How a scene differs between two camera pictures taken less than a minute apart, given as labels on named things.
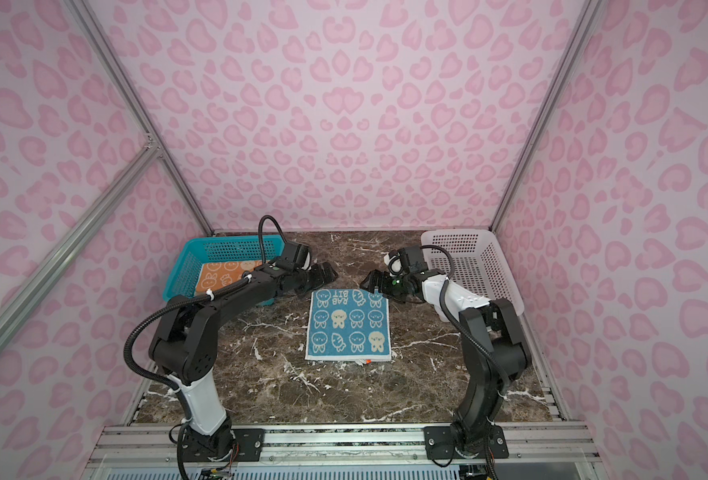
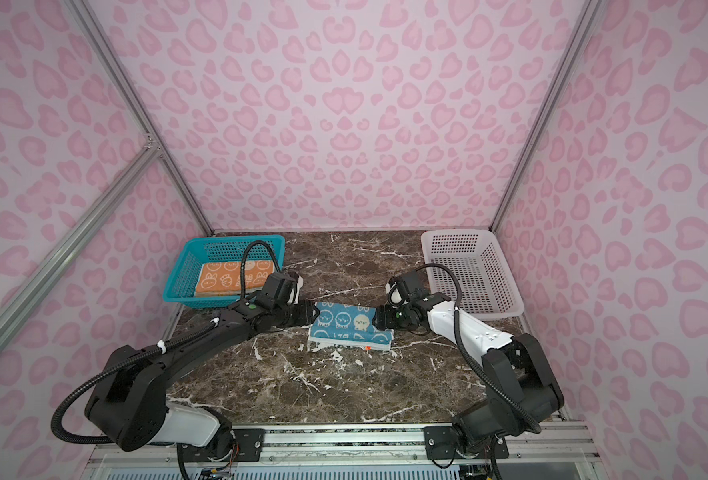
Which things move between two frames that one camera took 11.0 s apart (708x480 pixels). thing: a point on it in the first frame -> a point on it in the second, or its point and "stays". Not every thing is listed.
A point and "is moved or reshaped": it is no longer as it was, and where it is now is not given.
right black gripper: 385,288 -> 385,319
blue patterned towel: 348,325 is moved or reshaped
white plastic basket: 479,264 stays
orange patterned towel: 216,274 stays
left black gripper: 321,278 -> 308,313
